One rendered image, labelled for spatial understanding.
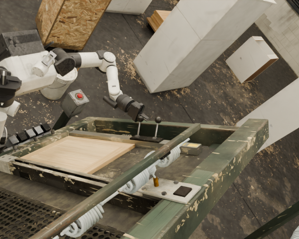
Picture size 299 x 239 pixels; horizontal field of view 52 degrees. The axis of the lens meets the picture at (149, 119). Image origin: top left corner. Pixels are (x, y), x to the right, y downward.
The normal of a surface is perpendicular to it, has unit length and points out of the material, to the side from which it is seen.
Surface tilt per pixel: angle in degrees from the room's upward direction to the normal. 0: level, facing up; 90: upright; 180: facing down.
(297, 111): 90
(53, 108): 0
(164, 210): 52
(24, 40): 23
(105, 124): 90
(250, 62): 90
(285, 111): 90
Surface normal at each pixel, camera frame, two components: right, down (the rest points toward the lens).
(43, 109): 0.54, -0.54
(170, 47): -0.67, 0.18
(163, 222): -0.15, -0.95
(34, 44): 0.74, -0.19
